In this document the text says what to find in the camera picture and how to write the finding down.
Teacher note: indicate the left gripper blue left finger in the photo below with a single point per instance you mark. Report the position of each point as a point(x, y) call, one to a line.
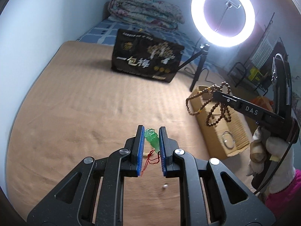
point(92, 193)

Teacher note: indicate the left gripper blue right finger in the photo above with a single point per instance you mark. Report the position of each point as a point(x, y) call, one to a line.
point(210, 194)

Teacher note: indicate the right white gloved hand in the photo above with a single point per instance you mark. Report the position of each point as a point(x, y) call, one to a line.
point(275, 147)

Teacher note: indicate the cardboard box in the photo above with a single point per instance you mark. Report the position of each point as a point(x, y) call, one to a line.
point(225, 139)

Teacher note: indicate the black metal drying rack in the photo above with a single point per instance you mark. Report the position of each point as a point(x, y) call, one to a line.
point(254, 74)

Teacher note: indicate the black snack bag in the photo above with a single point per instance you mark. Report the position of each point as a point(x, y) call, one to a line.
point(146, 56)

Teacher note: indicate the blue patterned bed sheet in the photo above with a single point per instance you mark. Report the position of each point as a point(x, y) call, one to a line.
point(105, 33)

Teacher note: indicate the folded floral quilt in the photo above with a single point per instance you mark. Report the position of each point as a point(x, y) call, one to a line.
point(149, 13)

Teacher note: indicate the white ring light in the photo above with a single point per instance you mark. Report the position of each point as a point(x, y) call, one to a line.
point(224, 23)

